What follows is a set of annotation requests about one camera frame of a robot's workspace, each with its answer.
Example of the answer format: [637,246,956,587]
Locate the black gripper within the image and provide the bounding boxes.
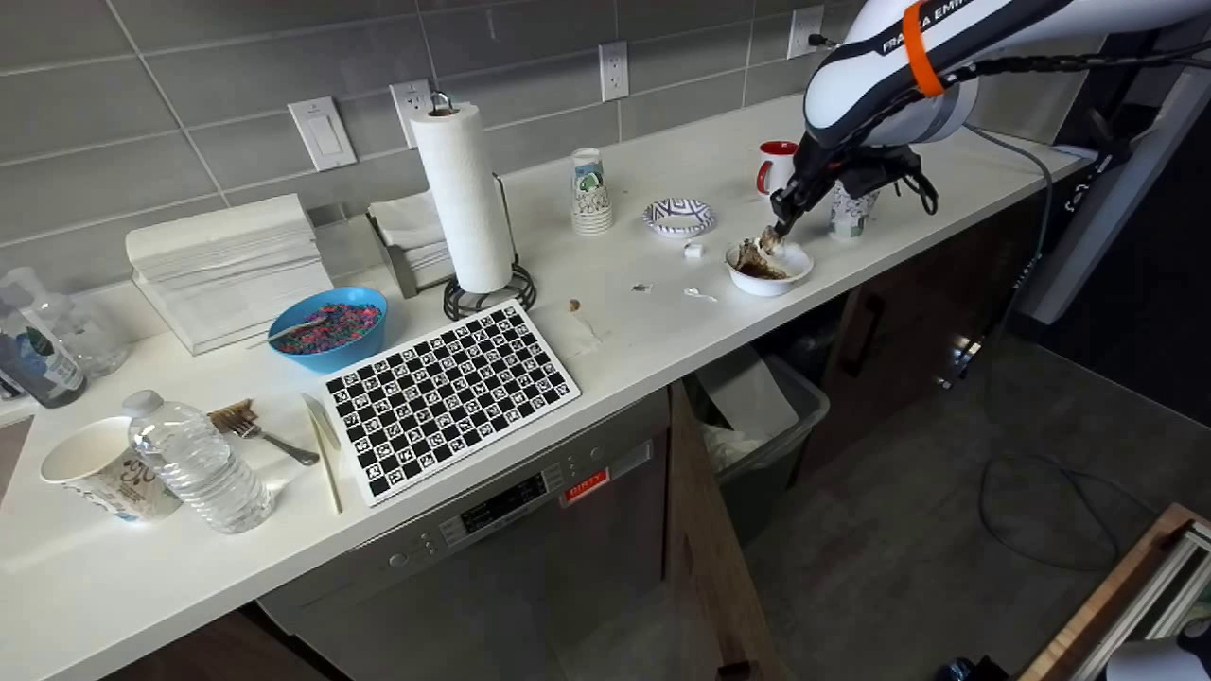
[761,132,941,251]

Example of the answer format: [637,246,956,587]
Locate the brown food scrap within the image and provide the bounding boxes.
[735,236,790,280]

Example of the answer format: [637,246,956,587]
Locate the clear plastic bin bag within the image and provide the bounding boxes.
[696,363,805,473]

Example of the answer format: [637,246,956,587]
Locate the blue plastic bowl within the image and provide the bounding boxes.
[265,282,396,379]

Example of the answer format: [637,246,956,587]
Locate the red and white mug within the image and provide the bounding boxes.
[754,137,805,203]

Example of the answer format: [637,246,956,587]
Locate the green patterned paper cup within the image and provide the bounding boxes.
[829,186,878,246]

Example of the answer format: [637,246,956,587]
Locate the brown wooden cabinet front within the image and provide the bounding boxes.
[805,203,1054,483]

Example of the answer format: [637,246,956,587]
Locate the small upturned paper cup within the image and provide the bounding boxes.
[567,145,614,239]

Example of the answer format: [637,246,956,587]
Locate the white paper towel roll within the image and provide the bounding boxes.
[407,99,520,296]

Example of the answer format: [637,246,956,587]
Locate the open cabinet door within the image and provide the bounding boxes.
[661,379,790,681]

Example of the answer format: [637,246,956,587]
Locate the black white checkered mat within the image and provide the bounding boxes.
[319,297,583,505]

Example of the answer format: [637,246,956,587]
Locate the steel dishwasher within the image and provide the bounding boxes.
[257,391,677,681]

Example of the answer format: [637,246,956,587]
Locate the dark purple food scraps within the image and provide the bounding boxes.
[279,297,382,360]

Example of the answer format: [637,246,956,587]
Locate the metal fork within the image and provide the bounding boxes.
[243,412,322,470]

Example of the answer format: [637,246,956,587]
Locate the brown food lump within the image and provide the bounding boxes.
[203,397,260,437]

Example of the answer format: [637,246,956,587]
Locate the clear plastic water bottle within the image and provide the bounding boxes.
[121,384,290,537]

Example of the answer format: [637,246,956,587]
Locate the brown patterned paper cup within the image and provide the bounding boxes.
[33,412,181,527]

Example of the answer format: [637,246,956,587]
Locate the clear plastic container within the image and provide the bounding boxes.
[0,260,135,407]

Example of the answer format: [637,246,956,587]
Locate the white wall outlet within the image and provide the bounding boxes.
[594,39,633,107]
[387,74,439,152]
[784,2,824,64]

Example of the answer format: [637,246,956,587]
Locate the small metal cable fitting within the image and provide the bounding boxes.
[937,331,983,391]

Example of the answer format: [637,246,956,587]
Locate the long thin power cable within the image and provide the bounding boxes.
[960,120,1140,570]

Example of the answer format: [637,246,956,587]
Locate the black wire towel holder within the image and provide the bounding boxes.
[427,86,542,320]

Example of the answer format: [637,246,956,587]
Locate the grey metal frame beam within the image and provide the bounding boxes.
[1015,59,1211,330]

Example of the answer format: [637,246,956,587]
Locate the white wall switch plate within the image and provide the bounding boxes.
[282,93,361,175]

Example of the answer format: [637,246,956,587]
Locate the wooden frame with rails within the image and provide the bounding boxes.
[1018,500,1211,681]

